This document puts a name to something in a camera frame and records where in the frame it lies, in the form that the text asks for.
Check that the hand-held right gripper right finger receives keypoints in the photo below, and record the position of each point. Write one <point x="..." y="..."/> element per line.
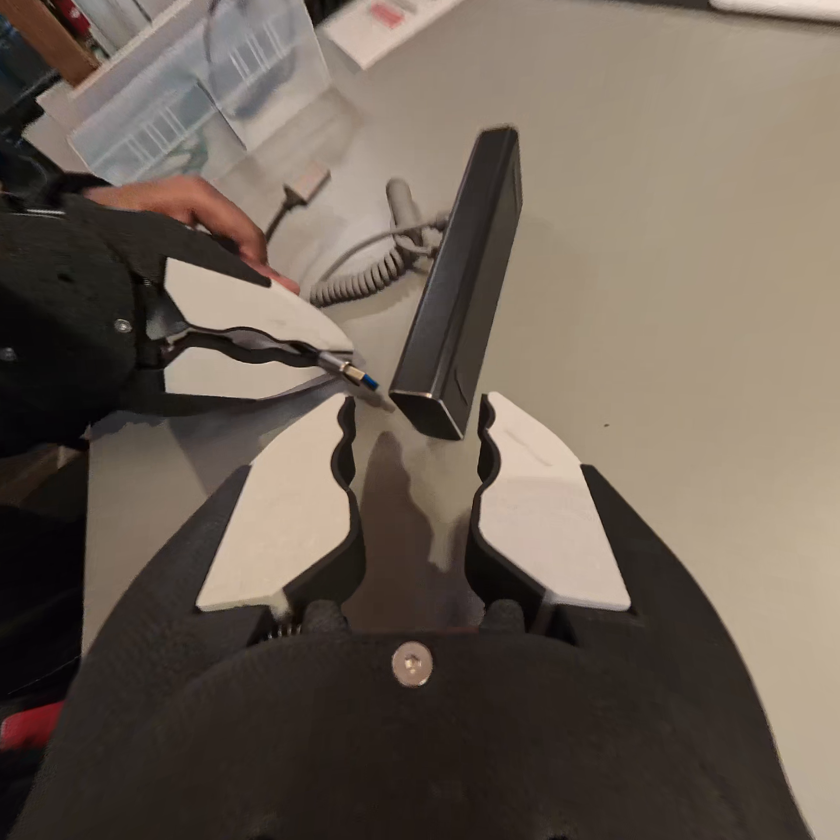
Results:
<point x="551" y="525"/>

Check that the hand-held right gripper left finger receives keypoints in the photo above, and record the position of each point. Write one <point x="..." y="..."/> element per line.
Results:
<point x="282" y="525"/>

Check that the clear plastic organizer box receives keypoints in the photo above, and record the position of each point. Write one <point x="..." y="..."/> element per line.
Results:
<point x="184" y="85"/>

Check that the person's left hand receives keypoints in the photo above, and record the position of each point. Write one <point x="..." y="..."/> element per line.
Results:
<point x="197" y="197"/>

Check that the paper sheet with red label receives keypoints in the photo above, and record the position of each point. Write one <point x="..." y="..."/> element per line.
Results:
<point x="374" y="29"/>

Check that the person's left forearm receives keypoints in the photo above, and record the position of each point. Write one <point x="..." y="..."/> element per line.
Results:
<point x="39" y="187"/>

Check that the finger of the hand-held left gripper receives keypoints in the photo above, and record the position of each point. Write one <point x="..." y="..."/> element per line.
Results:
<point x="262" y="305"/>
<point x="223" y="374"/>

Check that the black USB hub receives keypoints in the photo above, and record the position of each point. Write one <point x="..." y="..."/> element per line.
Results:
<point x="459" y="295"/>

